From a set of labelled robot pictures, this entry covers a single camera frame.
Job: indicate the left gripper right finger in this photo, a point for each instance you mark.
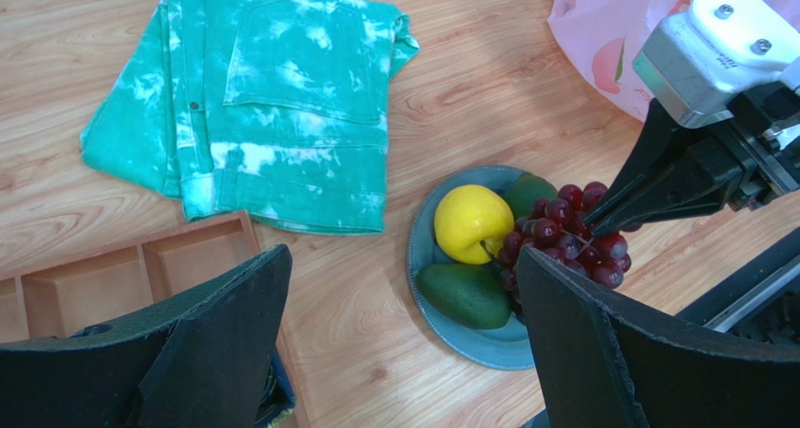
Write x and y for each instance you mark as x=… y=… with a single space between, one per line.
x=606 y=360

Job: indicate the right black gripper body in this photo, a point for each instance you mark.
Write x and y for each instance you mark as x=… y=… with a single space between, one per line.
x=761 y=134

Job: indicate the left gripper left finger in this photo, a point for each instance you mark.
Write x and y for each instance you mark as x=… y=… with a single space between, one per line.
x=197 y=359

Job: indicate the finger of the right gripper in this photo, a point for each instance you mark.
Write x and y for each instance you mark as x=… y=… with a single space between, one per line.
x=672 y=173

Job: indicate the dark red grape bunch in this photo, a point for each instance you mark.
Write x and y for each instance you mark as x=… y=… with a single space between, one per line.
x=556 y=226

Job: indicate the green lime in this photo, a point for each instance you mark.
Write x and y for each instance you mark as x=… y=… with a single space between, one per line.
x=528 y=187

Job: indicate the dark green avocado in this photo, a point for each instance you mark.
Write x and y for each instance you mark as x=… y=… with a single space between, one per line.
x=469 y=295

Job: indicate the pink plastic bag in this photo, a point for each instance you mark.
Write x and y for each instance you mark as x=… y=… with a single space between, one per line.
x=601 y=38

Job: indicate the yellow lemon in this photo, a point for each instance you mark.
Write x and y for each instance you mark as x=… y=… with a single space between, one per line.
x=470 y=223

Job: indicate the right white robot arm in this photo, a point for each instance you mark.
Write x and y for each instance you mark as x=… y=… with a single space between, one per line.
x=675 y=172

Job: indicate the dark rolled sock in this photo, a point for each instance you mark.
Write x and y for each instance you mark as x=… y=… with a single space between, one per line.
x=278 y=400

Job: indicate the grey round plate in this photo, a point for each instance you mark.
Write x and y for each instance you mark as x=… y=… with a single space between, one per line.
x=505 y=349

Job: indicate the brown wooden divided tray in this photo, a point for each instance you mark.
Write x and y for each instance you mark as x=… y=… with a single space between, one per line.
x=61 y=298

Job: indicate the green white cloth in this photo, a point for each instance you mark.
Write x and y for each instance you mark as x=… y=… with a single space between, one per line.
x=275 y=107

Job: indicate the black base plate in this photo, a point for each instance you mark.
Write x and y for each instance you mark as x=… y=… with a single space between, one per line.
x=759 y=301

